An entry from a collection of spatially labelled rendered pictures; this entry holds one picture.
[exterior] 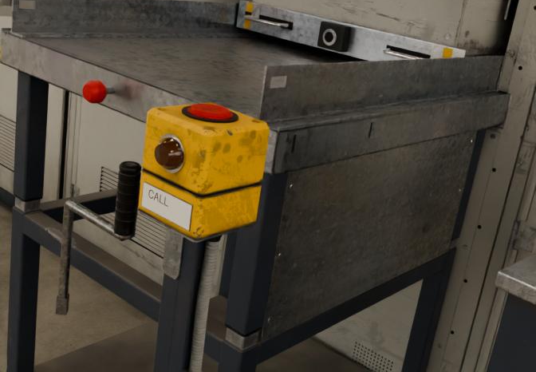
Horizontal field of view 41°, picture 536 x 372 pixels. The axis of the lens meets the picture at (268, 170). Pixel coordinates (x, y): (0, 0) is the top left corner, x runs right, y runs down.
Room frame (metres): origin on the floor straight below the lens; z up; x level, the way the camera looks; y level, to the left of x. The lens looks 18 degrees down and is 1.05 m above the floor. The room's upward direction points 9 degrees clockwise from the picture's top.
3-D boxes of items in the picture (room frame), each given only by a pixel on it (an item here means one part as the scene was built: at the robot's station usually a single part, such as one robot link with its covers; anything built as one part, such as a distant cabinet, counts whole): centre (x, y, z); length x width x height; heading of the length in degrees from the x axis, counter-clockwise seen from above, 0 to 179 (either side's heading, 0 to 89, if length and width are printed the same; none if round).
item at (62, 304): (0.97, 0.24, 0.59); 0.17 x 0.03 x 0.30; 50
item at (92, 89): (0.97, 0.25, 0.82); 0.04 x 0.03 x 0.03; 141
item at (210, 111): (0.61, 0.06, 0.90); 0.04 x 0.04 x 0.02
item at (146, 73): (1.26, 0.03, 0.82); 0.68 x 0.62 x 0.06; 141
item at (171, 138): (0.57, 0.09, 0.87); 0.03 x 0.01 x 0.03; 51
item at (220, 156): (0.60, 0.06, 0.85); 0.08 x 0.08 x 0.10; 51
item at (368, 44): (1.43, -0.11, 0.90); 0.54 x 0.05 x 0.06; 52
